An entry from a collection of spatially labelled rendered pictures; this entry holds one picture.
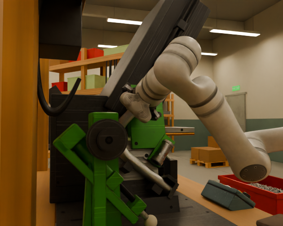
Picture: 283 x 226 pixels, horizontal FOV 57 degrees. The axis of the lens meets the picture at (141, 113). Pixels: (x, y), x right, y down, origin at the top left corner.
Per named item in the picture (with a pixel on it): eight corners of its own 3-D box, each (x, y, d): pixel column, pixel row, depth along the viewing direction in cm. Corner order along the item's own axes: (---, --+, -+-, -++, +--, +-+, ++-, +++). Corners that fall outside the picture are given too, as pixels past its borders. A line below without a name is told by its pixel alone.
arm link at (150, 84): (156, 61, 64) (136, 86, 60) (184, 23, 50) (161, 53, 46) (179, 78, 64) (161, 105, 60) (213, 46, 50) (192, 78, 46)
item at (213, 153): (224, 160, 769) (223, 135, 771) (245, 165, 695) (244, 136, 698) (189, 163, 722) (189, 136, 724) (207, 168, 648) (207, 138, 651)
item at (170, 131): (176, 133, 116) (176, 126, 116) (194, 135, 101) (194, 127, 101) (87, 135, 104) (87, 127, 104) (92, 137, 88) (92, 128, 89)
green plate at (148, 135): (157, 151, 89) (151, 94, 95) (167, 147, 82) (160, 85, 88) (125, 152, 86) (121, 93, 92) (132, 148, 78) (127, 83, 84)
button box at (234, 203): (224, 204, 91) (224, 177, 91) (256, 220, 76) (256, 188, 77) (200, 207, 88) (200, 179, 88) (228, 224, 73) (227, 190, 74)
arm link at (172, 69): (165, 63, 44) (206, 117, 50) (189, 31, 48) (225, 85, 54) (141, 69, 50) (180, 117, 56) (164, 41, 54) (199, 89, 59)
